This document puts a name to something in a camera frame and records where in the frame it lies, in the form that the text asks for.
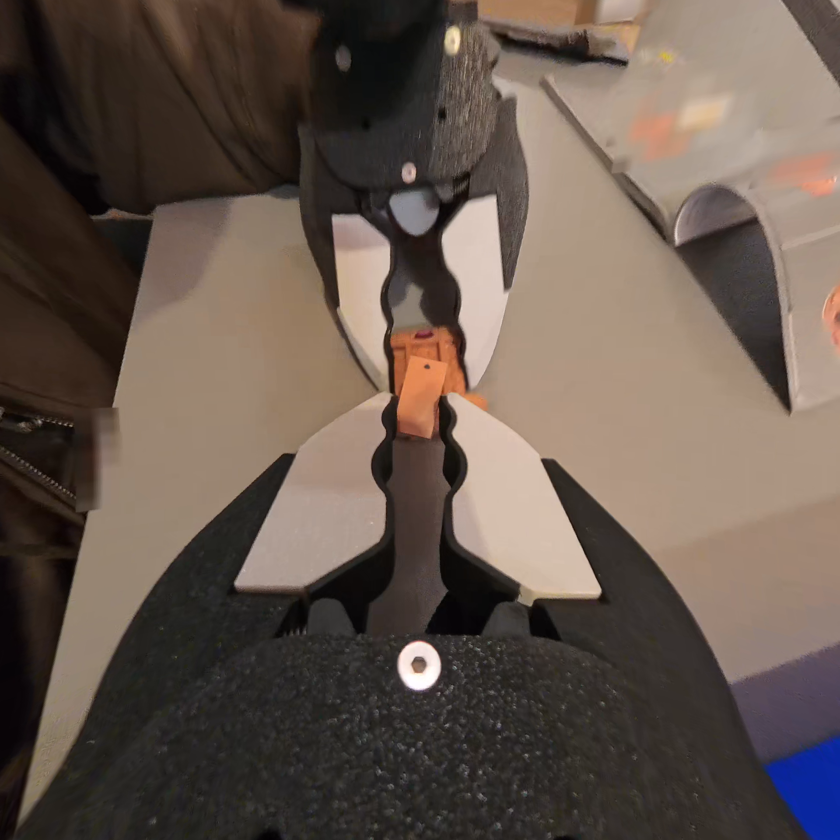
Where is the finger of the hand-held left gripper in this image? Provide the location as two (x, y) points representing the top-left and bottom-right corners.
(329, 210), (396, 392)
(440, 195), (510, 392)

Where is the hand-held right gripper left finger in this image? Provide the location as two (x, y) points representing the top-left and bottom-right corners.
(234, 392), (399, 599)

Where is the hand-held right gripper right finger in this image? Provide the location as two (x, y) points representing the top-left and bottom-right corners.
(439, 394), (606, 606)

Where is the brown lego assembly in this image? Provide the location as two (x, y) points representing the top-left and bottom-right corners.
(385, 326), (489, 414)

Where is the tan lego plate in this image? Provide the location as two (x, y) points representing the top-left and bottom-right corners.
(393, 357), (454, 442)

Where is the large blue plastic bin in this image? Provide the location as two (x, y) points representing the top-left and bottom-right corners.
(762, 735), (840, 840)

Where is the person's left forearm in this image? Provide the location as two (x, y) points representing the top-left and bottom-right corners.
(0, 0), (322, 217)

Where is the lego instruction booklet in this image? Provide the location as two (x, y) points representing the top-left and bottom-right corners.
(541, 0), (840, 414)

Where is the brown hooded jacket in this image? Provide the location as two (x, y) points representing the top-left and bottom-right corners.
(0, 119), (145, 788)

